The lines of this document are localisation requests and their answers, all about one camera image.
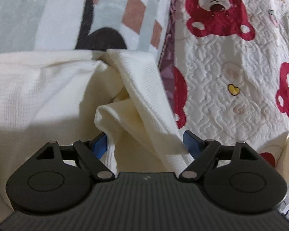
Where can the white waffle garment green trim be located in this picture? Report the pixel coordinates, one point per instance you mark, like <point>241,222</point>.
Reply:
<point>38,89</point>

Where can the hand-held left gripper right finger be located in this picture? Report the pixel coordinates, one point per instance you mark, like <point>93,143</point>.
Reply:
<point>192,142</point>

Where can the beige bed base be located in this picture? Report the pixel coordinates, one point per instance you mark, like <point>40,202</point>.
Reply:
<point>287,154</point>

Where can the bear-print quilted bedspread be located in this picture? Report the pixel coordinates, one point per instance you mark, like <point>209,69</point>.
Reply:
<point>231,77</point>

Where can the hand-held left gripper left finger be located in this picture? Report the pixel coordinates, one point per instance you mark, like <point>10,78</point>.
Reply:
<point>100,146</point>

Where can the printed floor mat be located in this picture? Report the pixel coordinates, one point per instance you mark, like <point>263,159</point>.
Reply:
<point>62,12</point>

